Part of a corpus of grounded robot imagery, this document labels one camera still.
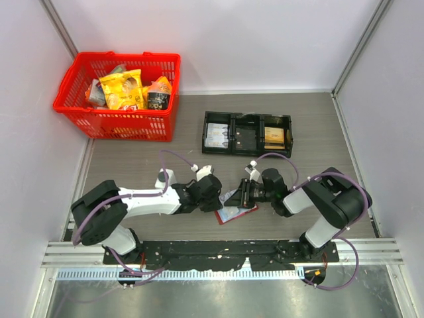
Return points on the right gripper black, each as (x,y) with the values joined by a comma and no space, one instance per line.
(242,197)

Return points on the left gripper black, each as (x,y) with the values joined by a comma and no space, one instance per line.
(216,205)

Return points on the silver VIP card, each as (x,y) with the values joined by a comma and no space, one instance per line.
(227,213)

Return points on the red leather card holder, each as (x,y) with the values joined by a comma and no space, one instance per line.
(226,196)

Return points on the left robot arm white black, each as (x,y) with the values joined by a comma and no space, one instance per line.
(99,213)

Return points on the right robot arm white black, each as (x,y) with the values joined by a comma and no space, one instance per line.
(338,198)

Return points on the black VIP cards stack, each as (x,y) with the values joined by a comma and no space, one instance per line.
(245,138)

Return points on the black three-compartment card tray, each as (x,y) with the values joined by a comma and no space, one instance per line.
(254,120)

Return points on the silver VIP cards stack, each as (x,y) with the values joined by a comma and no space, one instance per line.
(217,135)

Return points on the gold VIP cards stack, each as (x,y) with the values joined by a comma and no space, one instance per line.
(274,138)

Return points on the white plastic bottle black cap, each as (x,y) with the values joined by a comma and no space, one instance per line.
(165,178)

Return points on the black instant noodle cup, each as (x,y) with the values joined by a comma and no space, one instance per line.
(158,100)

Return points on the orange snack bag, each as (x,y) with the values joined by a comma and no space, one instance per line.
(161,85)

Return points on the yellow snack bag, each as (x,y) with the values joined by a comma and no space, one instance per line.
(123,91)

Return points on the blue and white small box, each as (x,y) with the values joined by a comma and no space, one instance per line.
(94,94)

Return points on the red plastic shopping basket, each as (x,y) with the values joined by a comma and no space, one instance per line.
(151,125)

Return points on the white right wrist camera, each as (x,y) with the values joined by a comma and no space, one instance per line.
(250,168)

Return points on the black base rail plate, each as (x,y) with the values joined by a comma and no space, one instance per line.
(226,255)

